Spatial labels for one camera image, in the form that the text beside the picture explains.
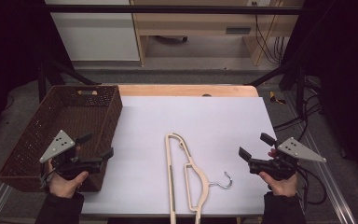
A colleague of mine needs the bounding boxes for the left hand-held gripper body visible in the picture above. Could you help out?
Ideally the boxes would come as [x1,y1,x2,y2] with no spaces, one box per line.
[39,129,105,181]

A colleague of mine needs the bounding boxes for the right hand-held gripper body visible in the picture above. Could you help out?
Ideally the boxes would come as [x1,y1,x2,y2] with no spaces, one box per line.
[247,136,327,182]

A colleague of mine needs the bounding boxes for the brown woven plastic basket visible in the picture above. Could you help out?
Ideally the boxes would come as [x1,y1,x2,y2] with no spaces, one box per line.
[0,84,124,193]

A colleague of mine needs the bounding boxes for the cream plastic clothes hanger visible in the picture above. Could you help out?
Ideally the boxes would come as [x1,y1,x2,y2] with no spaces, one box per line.
[164,133,234,224]

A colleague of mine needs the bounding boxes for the person's right hand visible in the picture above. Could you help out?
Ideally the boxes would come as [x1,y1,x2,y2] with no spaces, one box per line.
[258,170,299,198]

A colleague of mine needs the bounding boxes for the person's left hand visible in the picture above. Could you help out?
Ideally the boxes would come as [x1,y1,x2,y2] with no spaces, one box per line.
[47,160,90,199]

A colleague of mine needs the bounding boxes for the yellow and black tool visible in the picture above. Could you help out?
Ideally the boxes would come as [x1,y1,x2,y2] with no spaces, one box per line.
[268,91,287,105]

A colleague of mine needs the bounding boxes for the white paper sheet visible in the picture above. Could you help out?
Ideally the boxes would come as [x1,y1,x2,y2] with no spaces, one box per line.
[80,95,278,217]

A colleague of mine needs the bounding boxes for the black metal stand strut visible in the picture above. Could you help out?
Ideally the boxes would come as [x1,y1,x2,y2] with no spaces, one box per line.
[37,57,103,103]
[247,57,308,117]

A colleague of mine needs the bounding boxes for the white cabinet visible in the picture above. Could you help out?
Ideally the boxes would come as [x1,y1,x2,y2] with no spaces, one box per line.
[44,0,141,63]

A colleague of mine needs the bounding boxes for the black curtain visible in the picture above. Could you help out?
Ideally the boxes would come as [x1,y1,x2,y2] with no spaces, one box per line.
[0,0,75,147]
[280,0,358,191]

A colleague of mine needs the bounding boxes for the black chair base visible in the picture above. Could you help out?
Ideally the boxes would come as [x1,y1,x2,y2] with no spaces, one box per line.
[153,35,189,44]

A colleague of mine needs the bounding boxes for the light wooden desk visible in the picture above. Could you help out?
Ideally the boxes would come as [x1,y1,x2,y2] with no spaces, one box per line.
[130,0,303,67]

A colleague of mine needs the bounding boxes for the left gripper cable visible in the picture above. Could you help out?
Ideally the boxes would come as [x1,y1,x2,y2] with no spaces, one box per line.
[39,167,57,189]

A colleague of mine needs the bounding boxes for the black floor cables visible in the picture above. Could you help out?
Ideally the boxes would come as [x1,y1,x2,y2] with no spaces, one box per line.
[272,76,324,143]

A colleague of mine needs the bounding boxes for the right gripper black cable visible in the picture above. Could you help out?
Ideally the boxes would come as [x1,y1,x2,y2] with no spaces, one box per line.
[295,166,328,216]

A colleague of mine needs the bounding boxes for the hanging black cables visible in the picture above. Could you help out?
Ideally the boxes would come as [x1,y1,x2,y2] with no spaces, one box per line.
[251,1,283,65]

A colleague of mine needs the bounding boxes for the black horizontal frame bar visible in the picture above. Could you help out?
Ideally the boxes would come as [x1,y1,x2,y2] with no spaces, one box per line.
[43,4,303,16]

